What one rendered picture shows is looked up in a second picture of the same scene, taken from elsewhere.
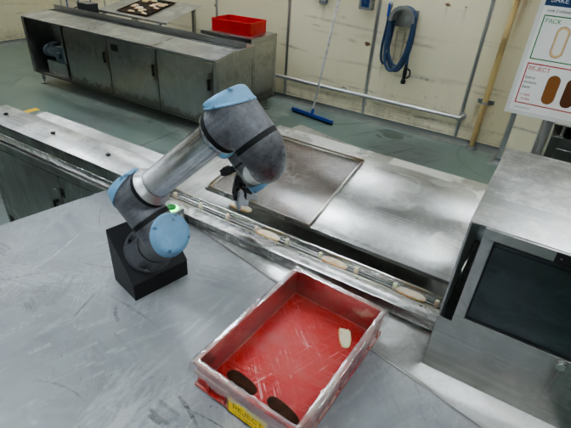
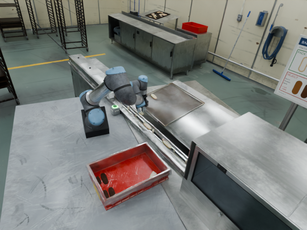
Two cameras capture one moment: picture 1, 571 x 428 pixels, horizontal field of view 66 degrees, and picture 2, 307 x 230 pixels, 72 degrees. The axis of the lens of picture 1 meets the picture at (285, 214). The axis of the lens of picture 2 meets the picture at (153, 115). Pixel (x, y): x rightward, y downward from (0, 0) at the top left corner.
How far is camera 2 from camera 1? 0.56 m
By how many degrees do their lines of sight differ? 18
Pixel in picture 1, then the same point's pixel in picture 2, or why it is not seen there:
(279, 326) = (130, 163)
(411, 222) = not seen: hidden behind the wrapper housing
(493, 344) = (199, 196)
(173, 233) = (97, 117)
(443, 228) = not seen: hidden behind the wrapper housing
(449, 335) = (186, 186)
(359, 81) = (250, 61)
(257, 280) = (133, 143)
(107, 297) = (77, 134)
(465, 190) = not seen: hidden behind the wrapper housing
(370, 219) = (192, 130)
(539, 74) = (292, 78)
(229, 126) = (111, 82)
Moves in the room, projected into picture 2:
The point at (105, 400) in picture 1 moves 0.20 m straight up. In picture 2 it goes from (58, 169) to (52, 148)
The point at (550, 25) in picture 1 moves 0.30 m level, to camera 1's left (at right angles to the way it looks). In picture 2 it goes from (299, 54) to (254, 46)
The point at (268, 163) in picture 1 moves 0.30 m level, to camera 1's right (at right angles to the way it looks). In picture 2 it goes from (123, 98) to (169, 112)
